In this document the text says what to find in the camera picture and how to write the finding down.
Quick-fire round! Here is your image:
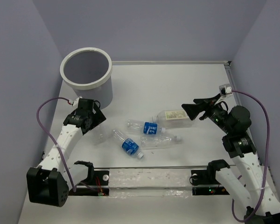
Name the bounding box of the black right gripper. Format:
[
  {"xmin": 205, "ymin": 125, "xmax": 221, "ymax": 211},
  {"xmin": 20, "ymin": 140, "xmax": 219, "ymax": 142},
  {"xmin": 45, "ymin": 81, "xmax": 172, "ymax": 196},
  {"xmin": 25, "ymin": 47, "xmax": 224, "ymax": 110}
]
[{"xmin": 181, "ymin": 93, "xmax": 233, "ymax": 134}]

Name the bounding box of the clear unlabelled bottle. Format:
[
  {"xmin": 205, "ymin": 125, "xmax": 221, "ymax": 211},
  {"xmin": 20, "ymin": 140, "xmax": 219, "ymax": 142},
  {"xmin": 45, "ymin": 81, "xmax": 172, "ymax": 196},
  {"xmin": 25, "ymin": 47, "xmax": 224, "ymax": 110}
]
[{"xmin": 92, "ymin": 124, "xmax": 107, "ymax": 145}]

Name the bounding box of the blue label bottle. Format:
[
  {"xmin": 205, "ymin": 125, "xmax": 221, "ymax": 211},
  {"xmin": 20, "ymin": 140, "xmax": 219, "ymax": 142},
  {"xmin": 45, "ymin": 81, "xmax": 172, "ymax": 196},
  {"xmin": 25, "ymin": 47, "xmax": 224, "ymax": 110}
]
[
  {"xmin": 112, "ymin": 129, "xmax": 144, "ymax": 160},
  {"xmin": 126, "ymin": 119, "xmax": 166, "ymax": 135}
]

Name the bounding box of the blue label bottle front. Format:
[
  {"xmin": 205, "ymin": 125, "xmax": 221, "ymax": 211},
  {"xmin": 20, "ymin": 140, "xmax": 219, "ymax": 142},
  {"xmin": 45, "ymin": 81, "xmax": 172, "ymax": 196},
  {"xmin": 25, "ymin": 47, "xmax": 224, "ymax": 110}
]
[{"xmin": 112, "ymin": 129, "xmax": 144, "ymax": 160}]

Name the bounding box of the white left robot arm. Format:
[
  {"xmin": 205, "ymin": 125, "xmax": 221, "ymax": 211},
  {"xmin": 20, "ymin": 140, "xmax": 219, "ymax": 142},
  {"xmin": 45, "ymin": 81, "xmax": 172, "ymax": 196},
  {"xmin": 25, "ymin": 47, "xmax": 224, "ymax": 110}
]
[{"xmin": 26, "ymin": 97, "xmax": 106, "ymax": 207}]

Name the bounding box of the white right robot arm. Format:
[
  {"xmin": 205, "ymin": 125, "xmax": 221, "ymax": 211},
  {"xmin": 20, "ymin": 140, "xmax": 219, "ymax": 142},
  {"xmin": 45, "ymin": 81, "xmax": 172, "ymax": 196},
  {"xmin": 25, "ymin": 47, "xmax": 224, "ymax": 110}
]
[{"xmin": 182, "ymin": 94, "xmax": 280, "ymax": 224}]

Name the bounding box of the white round plastic bin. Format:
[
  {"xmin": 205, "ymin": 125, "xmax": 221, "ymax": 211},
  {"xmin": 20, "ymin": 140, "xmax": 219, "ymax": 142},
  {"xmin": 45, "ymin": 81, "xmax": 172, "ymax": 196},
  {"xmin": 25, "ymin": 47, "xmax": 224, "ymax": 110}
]
[{"xmin": 60, "ymin": 47, "xmax": 113, "ymax": 109}]

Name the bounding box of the clear bottle cream label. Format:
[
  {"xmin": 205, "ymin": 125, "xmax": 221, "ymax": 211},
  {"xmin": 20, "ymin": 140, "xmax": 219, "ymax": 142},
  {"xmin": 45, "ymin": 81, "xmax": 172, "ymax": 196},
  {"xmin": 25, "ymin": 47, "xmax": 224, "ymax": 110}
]
[{"xmin": 152, "ymin": 109, "xmax": 193, "ymax": 129}]

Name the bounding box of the clear crushed bottle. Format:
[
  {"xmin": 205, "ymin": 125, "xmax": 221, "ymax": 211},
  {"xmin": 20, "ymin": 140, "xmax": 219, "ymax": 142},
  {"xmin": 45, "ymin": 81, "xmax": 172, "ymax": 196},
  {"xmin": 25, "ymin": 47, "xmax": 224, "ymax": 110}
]
[{"xmin": 140, "ymin": 134, "xmax": 183, "ymax": 149}]

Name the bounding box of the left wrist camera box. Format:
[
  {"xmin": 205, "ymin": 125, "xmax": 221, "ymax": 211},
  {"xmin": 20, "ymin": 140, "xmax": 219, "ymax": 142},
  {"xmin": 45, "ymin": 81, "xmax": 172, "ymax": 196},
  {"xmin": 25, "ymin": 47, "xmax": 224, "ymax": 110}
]
[{"xmin": 73, "ymin": 96, "xmax": 83, "ymax": 106}]

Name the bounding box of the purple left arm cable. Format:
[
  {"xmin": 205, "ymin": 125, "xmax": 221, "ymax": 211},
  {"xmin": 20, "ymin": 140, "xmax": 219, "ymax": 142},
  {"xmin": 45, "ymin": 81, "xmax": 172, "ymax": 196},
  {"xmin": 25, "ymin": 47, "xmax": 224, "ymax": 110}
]
[{"xmin": 36, "ymin": 97, "xmax": 77, "ymax": 190}]

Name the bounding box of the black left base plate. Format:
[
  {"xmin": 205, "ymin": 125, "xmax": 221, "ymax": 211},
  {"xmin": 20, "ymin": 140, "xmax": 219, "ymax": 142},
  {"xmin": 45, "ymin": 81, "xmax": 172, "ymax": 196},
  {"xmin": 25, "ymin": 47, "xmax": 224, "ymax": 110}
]
[{"xmin": 69, "ymin": 169, "xmax": 110, "ymax": 196}]

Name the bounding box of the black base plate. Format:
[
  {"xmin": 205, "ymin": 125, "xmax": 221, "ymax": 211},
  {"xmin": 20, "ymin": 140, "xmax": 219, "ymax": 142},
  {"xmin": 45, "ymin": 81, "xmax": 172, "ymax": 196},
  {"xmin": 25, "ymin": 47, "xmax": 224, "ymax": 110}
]
[
  {"xmin": 69, "ymin": 169, "xmax": 110, "ymax": 196},
  {"xmin": 189, "ymin": 169, "xmax": 229, "ymax": 196}
]

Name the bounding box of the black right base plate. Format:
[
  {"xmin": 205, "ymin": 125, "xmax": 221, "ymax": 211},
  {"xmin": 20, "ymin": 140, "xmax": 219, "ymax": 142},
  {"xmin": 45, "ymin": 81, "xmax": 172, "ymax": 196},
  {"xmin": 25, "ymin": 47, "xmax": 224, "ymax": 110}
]
[{"xmin": 189, "ymin": 169, "xmax": 229, "ymax": 196}]

